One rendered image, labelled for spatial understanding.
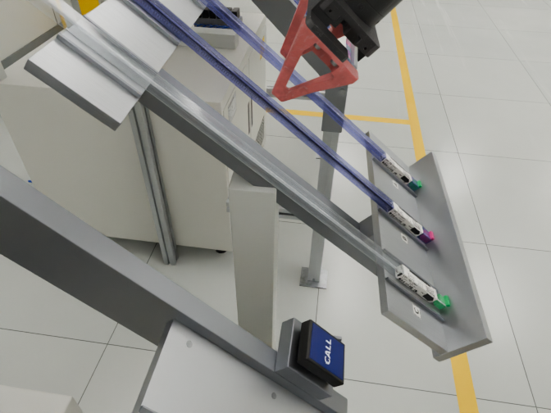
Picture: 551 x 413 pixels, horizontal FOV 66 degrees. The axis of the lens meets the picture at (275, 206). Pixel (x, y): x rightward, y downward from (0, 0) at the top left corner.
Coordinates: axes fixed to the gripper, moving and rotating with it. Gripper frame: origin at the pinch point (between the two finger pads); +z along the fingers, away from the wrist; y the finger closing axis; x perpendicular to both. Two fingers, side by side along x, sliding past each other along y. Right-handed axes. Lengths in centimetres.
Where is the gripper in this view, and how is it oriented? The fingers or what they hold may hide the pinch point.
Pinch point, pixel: (285, 70)
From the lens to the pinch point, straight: 46.6
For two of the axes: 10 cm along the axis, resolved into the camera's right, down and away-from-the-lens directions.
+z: -6.7, 5.1, 5.4
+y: -0.9, 6.7, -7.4
